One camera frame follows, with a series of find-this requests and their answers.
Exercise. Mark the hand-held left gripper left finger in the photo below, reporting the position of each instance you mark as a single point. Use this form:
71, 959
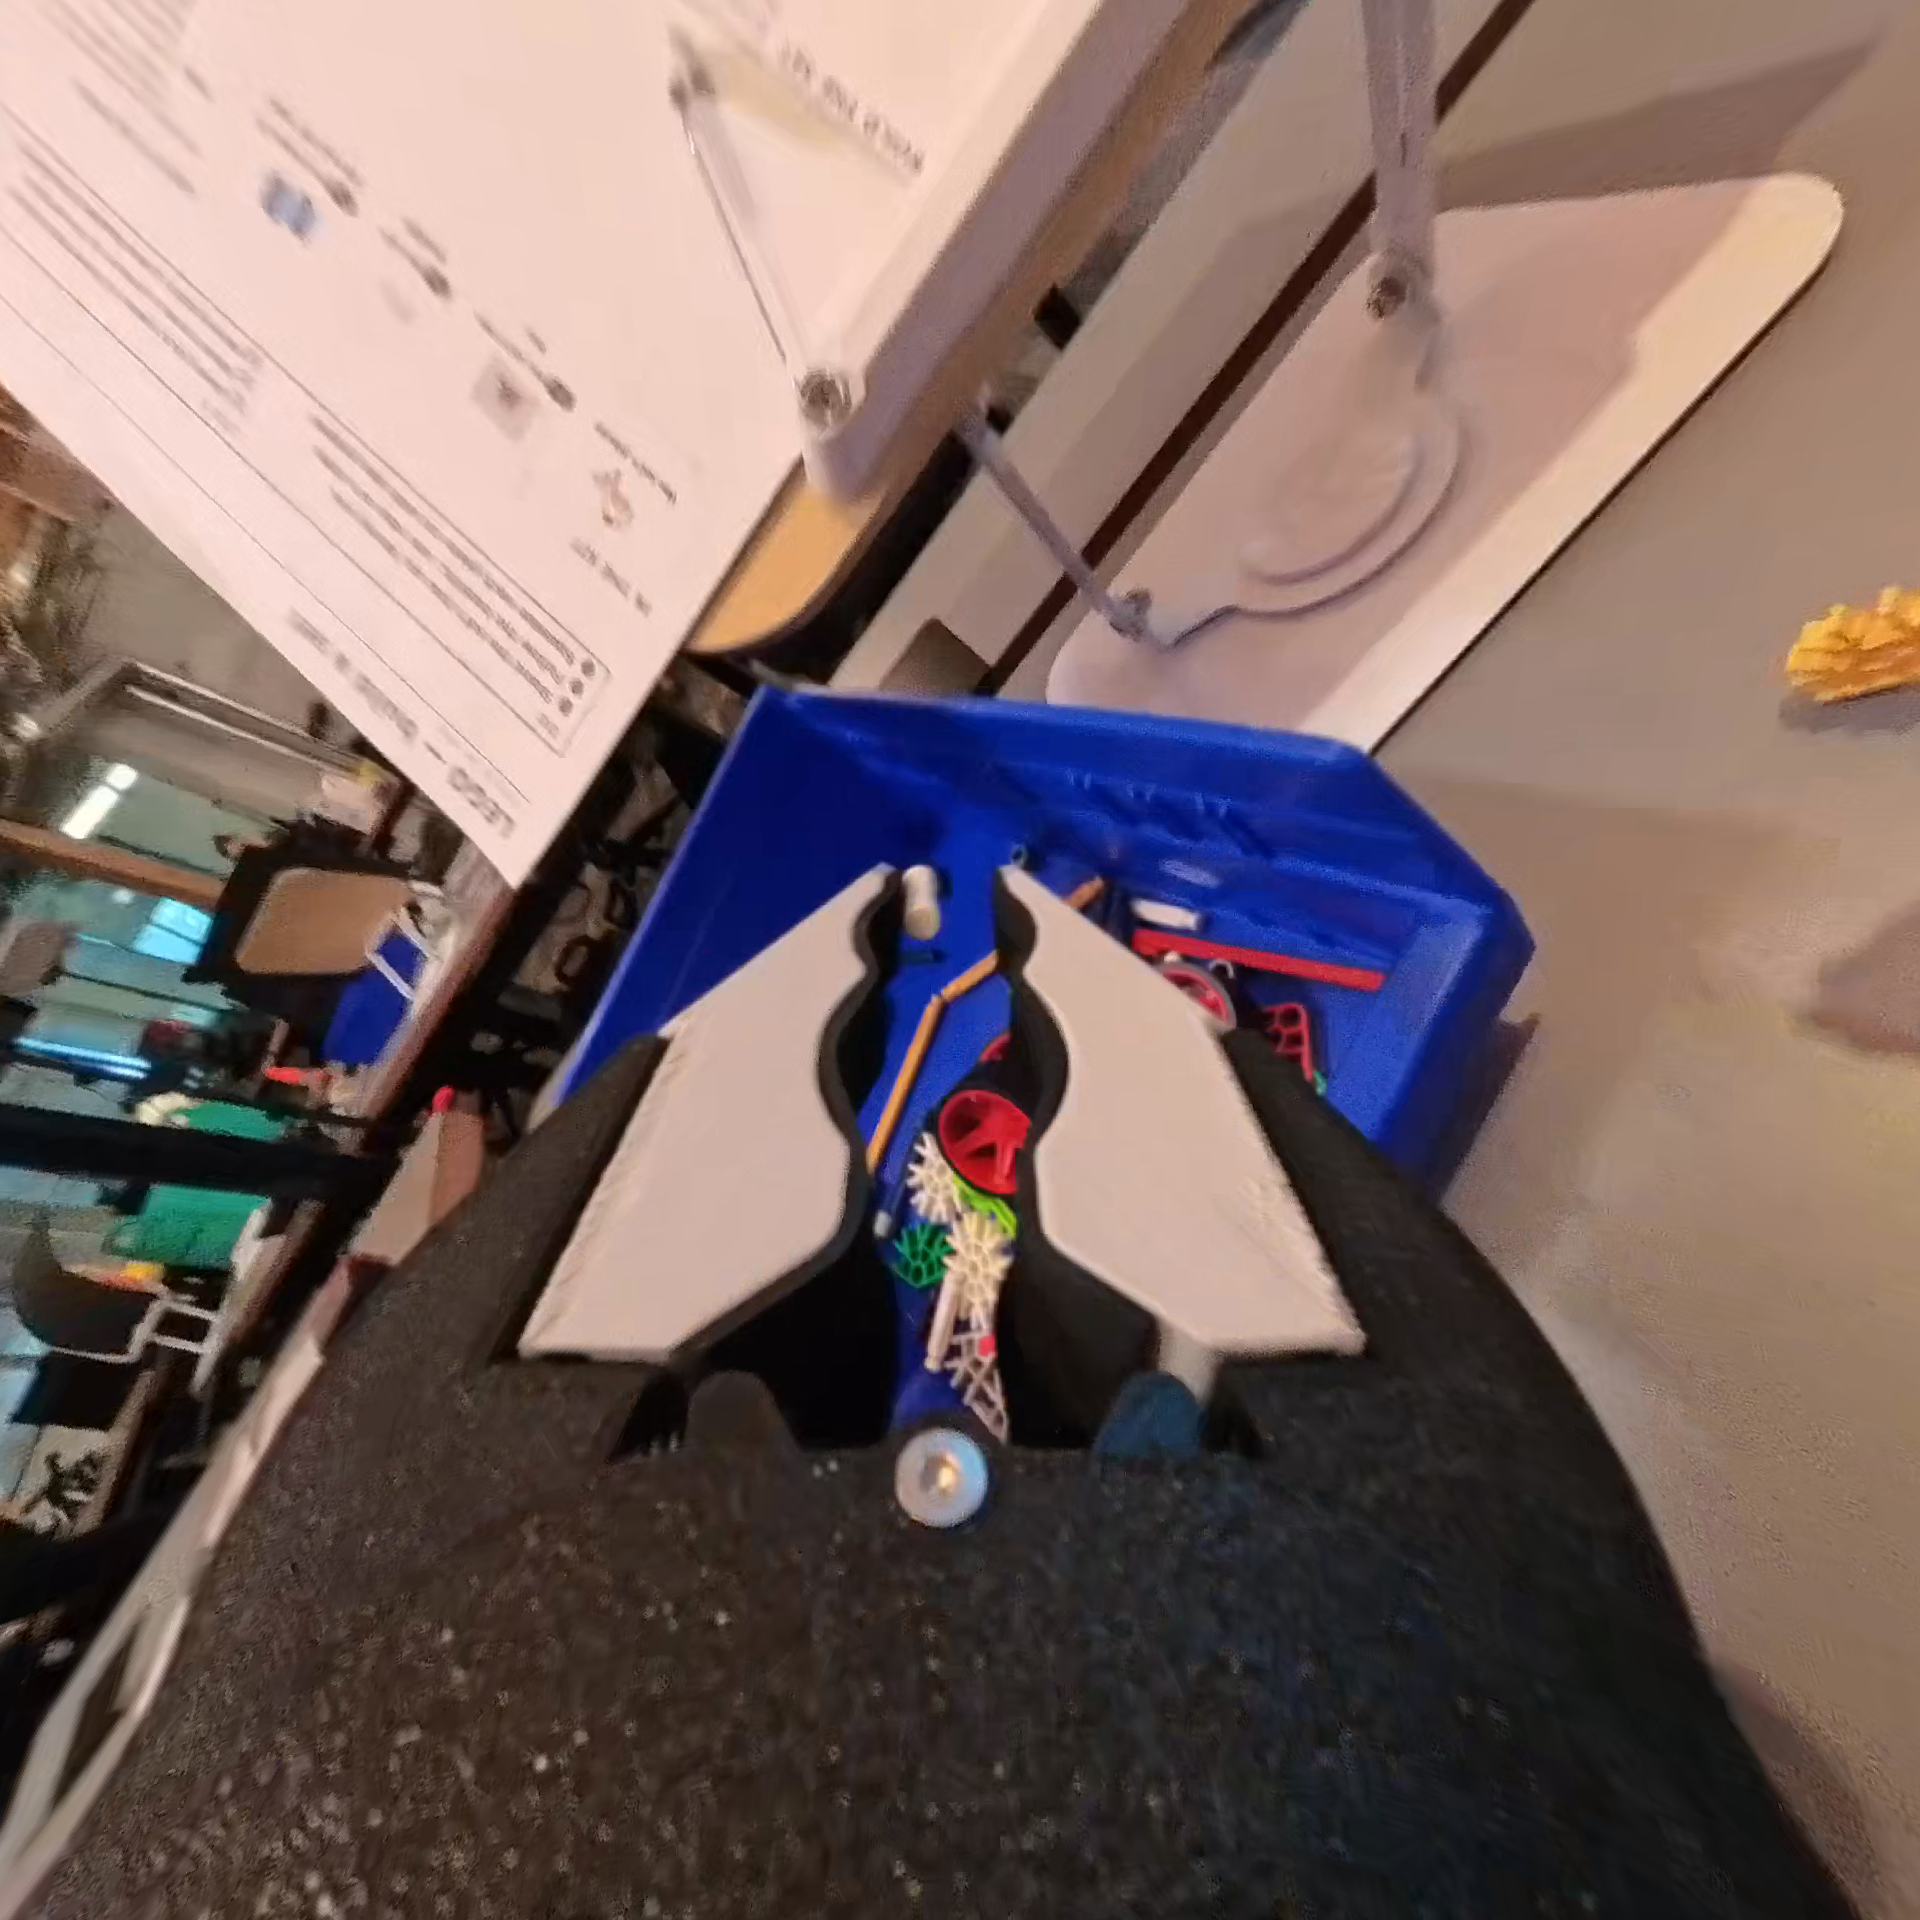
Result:
705, 1185

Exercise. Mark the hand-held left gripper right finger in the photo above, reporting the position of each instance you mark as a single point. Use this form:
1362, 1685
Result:
1184, 1185

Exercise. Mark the red toy connector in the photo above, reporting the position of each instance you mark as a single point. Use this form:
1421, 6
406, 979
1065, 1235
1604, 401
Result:
1286, 1034

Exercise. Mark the short white toy rod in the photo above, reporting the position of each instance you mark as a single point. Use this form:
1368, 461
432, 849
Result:
919, 896
1166, 913

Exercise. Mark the blue parts bin with tag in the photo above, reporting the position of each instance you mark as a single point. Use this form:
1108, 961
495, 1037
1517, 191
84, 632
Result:
900, 781

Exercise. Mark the yellow fan toy connector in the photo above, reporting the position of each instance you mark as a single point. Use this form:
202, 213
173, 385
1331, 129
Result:
1860, 644

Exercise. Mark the green fan toy connector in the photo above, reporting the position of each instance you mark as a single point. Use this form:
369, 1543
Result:
919, 1252

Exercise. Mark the yellow toy rod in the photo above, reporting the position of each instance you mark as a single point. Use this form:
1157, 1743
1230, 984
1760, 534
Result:
908, 1073

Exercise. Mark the thin red toy rod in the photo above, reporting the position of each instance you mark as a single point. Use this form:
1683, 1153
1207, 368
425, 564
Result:
1275, 962

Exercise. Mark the small blue bin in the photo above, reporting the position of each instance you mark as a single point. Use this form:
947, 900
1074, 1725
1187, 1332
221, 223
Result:
369, 1004

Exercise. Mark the tan chair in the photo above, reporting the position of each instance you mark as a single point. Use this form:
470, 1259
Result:
315, 915

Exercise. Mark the green bin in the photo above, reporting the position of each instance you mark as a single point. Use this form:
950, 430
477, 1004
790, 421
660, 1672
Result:
189, 1223

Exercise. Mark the black pole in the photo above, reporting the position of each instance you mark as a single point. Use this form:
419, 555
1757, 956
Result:
150, 1148

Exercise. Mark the instruction sheet board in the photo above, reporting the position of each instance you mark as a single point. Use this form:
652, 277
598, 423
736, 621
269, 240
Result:
450, 301

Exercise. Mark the white lattice frame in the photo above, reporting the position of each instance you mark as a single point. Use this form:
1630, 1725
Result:
134, 1650

